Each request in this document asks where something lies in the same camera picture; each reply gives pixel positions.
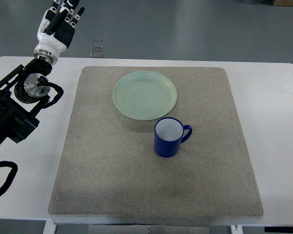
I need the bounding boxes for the clear floor marker plates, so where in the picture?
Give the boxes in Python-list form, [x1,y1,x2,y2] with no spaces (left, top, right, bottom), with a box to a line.
[90,41,104,58]

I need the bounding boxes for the black sleeved cable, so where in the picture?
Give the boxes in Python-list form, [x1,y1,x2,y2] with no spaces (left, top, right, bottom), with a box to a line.
[0,160,19,201]

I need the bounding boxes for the blue enamel mug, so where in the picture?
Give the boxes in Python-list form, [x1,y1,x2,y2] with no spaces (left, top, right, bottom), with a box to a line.
[154,117,193,158]

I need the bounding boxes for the light green plate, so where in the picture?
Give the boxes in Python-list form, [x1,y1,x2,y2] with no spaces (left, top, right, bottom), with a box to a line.
[113,71,177,120]

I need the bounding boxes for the beige felt mat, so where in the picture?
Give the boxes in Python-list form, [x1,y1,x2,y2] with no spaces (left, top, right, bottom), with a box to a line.
[49,67,263,220]

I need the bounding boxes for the metal table frame bar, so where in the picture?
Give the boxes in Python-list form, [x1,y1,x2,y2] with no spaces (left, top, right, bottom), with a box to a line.
[87,224,210,234]

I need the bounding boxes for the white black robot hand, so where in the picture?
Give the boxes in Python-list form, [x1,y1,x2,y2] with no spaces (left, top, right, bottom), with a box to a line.
[34,0,84,65]

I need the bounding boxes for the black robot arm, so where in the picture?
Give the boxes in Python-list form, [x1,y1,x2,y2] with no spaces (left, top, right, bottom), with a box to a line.
[0,58,64,145]

